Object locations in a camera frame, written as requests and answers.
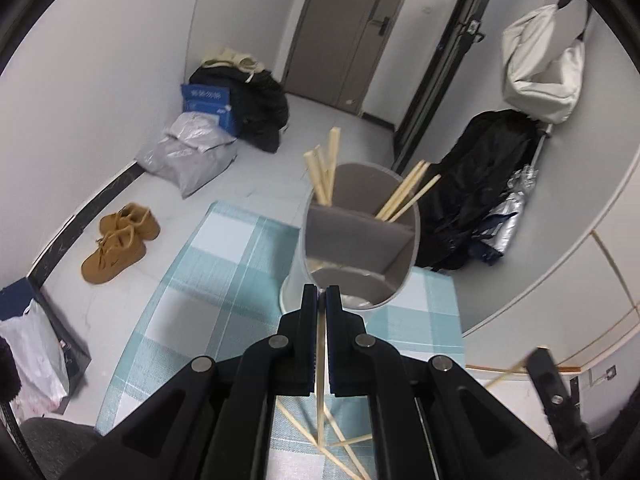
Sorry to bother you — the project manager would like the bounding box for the black jacket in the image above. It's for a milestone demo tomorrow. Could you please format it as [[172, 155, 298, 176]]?
[[415, 109, 543, 272]]

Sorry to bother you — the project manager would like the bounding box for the grey seat cushion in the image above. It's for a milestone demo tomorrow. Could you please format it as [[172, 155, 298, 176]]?
[[20, 416, 103, 480]]

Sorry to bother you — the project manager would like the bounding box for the beige cloth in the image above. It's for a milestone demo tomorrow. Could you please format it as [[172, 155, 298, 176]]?
[[201, 47, 266, 83]]

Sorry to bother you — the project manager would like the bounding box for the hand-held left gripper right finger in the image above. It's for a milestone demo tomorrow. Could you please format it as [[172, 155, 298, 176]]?
[[327, 284, 581, 480]]

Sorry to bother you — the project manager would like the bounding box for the pile of black clothing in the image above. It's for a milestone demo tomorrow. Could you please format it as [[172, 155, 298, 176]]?
[[189, 65, 291, 153]]

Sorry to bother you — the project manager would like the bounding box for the grey plastic mailer bag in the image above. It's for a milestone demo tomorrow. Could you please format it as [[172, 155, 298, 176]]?
[[135, 135, 238, 200], [165, 112, 236, 152]]

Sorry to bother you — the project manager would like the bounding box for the black door frame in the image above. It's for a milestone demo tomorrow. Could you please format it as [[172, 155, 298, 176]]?
[[392, 0, 493, 173]]

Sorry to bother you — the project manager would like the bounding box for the blue cardboard box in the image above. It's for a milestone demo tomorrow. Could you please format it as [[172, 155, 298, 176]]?
[[180, 83, 238, 137]]

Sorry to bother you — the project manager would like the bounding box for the white plastic utensil holder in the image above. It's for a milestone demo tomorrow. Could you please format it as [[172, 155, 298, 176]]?
[[280, 161, 420, 313]]

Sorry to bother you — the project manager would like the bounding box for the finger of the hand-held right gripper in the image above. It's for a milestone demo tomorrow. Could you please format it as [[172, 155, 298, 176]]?
[[527, 345, 603, 480]]

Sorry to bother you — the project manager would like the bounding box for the silver foil bag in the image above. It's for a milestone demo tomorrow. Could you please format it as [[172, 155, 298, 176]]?
[[470, 164, 540, 266]]

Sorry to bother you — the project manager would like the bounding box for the wooden chopstick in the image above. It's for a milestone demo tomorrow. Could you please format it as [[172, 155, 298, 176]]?
[[390, 175, 442, 224], [316, 300, 328, 447], [325, 127, 343, 207], [485, 355, 536, 390], [375, 161, 426, 220], [314, 146, 332, 206], [382, 161, 432, 221], [303, 151, 328, 206]]

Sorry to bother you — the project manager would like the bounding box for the teal checked tablecloth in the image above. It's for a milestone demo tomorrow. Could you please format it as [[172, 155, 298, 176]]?
[[95, 201, 466, 480]]

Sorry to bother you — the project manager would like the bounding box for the brown suede shoe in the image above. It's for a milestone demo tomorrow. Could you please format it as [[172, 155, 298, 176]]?
[[81, 225, 148, 285], [99, 202, 162, 241]]

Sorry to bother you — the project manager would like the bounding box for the white hanging bag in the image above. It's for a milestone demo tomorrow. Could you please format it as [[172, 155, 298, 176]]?
[[501, 4, 587, 125]]

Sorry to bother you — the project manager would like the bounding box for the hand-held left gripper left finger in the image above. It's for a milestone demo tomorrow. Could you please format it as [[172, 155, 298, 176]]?
[[75, 284, 318, 480]]

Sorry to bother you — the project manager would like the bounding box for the pile of wooden chopsticks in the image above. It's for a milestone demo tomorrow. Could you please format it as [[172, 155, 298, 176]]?
[[275, 400, 375, 480]]

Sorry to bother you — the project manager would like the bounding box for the grey door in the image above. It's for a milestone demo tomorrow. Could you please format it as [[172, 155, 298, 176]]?
[[281, 0, 421, 117]]

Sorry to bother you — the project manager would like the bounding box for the white plastic bag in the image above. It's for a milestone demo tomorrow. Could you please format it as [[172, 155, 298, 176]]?
[[0, 300, 71, 413]]

